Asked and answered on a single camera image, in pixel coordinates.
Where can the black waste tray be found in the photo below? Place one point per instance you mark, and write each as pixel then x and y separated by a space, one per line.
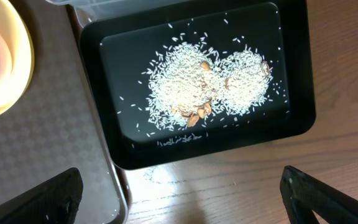
pixel 96 54

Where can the yellow round plate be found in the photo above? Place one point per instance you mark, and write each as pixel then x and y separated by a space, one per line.
pixel 17 37

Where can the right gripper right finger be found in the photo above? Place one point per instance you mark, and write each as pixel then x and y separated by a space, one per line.
pixel 304 197

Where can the rice food waste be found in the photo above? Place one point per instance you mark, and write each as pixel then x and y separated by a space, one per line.
pixel 199 77

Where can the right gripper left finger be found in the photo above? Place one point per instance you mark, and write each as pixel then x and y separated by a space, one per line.
pixel 56 200

